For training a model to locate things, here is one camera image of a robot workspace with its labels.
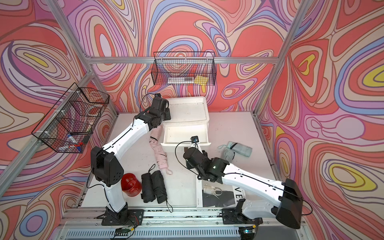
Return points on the black white magazine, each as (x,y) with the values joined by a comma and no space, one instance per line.
(215,195)

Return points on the yellow item in basket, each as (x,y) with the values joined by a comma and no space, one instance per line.
(201,80)

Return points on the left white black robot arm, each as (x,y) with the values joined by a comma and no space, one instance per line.
(106,161)

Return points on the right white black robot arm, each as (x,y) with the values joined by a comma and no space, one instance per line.
(285,197)

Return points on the white plastic drawer cabinet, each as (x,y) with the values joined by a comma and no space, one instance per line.
(189,117)

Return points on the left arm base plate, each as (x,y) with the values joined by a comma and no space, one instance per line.
(126,217)

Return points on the blue red marker pens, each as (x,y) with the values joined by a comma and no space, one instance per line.
(74,144)

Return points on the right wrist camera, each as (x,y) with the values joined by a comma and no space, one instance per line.
(194,140)

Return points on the aluminium frame rails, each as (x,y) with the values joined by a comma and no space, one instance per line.
(39,63)

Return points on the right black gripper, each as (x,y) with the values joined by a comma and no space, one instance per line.
(188,165)

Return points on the pink folded umbrella upper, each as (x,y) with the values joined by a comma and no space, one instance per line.
(155,136)

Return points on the black folded umbrella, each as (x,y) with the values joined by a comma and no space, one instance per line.
(147,194)
(159,189)

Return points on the black folded umbrella left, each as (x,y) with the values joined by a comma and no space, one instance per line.
(147,194)

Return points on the transparent box in basket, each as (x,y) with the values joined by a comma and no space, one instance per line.
(180,80)

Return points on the black wire basket left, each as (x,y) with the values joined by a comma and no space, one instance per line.
(77,113)

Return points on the mint green umbrella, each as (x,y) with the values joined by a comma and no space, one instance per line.
(230,150)

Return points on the black folded umbrella right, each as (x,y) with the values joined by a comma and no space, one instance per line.
(159,189)

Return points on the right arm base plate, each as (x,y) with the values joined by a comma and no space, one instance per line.
(230,217)

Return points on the pink folded umbrella lower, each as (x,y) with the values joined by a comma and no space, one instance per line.
(162,160)

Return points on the black wire basket back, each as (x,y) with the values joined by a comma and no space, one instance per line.
(183,64)

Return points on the black wire basket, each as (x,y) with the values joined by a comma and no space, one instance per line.
(77,113)
(183,64)

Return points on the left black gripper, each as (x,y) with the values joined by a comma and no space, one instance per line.
(168,115)

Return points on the pink folded umbrella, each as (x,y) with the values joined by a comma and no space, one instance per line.
(162,160)
(155,136)

